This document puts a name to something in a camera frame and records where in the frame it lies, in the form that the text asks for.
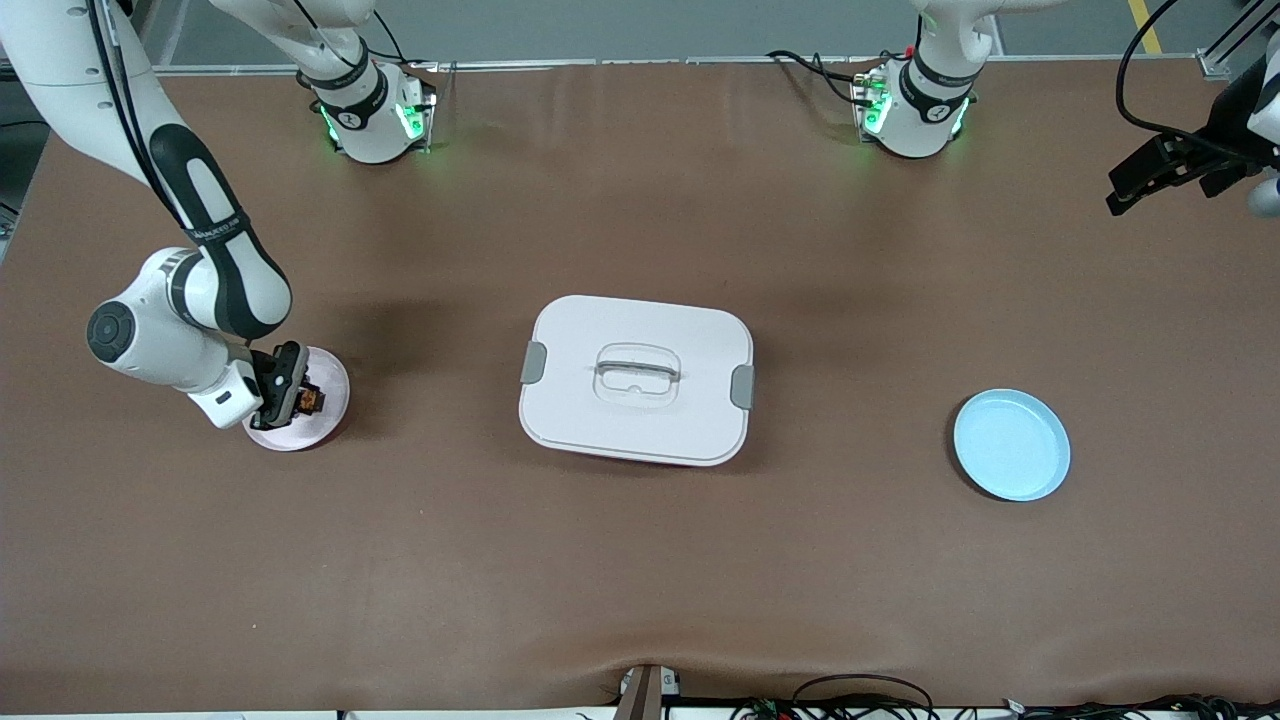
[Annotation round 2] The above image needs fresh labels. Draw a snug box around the black looped cable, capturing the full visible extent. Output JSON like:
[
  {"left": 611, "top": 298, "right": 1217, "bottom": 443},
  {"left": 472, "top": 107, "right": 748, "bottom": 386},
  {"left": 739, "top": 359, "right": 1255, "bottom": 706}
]
[{"left": 790, "top": 674, "right": 937, "bottom": 720}]

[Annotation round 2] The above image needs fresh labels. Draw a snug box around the black base cable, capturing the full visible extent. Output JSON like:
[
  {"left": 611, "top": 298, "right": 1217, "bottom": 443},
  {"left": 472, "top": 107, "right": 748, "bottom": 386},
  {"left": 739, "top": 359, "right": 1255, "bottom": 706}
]
[
  {"left": 300, "top": 0, "right": 441, "bottom": 71},
  {"left": 765, "top": 50, "right": 883, "bottom": 109}
]

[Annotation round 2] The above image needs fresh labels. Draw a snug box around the white lidded storage box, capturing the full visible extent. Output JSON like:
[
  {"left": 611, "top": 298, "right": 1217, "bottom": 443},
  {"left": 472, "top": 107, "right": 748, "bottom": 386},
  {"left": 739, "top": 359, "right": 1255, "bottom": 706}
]
[{"left": 518, "top": 294, "right": 755, "bottom": 468}]

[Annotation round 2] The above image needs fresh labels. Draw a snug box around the pink round plate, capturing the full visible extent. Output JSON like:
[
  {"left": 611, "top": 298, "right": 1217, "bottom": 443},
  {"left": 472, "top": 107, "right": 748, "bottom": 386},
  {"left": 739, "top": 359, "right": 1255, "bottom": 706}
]
[{"left": 243, "top": 345, "right": 352, "bottom": 453}]

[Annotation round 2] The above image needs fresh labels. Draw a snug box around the brown white bracket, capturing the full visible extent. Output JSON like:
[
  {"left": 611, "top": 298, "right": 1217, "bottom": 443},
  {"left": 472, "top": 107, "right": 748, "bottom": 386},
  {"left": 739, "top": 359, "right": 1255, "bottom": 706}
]
[{"left": 615, "top": 663, "right": 683, "bottom": 720}]

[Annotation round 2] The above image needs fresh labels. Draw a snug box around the black cable bundle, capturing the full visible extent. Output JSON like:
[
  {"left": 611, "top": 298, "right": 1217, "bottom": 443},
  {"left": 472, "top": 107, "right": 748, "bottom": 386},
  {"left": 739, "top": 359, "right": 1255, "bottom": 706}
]
[{"left": 1000, "top": 693, "right": 1280, "bottom": 720}]

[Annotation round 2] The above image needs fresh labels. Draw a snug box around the light blue round plate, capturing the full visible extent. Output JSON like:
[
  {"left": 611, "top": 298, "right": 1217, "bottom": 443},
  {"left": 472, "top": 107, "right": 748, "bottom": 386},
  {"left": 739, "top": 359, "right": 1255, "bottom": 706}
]
[{"left": 952, "top": 388, "right": 1072, "bottom": 503}]

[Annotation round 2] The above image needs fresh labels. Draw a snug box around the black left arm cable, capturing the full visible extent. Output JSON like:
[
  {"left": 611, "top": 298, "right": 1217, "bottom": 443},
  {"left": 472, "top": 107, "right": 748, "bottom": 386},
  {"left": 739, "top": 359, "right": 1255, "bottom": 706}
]
[{"left": 1116, "top": 0, "right": 1280, "bottom": 167}]

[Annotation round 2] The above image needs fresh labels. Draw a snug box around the black left base cable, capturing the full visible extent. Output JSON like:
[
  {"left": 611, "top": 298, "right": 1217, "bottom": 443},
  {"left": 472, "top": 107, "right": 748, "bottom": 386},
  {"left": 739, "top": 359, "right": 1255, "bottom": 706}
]
[{"left": 765, "top": 50, "right": 883, "bottom": 109}]

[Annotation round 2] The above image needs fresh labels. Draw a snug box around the aluminium frame profile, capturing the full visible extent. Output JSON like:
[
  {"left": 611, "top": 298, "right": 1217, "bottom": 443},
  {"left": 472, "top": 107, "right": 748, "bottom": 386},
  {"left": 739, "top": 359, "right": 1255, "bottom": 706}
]
[{"left": 1195, "top": 0, "right": 1280, "bottom": 81}]

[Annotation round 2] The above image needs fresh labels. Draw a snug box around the black right base cable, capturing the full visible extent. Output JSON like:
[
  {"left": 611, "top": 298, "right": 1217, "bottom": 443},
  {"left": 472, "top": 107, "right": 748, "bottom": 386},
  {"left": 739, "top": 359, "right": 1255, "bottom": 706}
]
[{"left": 300, "top": 0, "right": 441, "bottom": 71}]

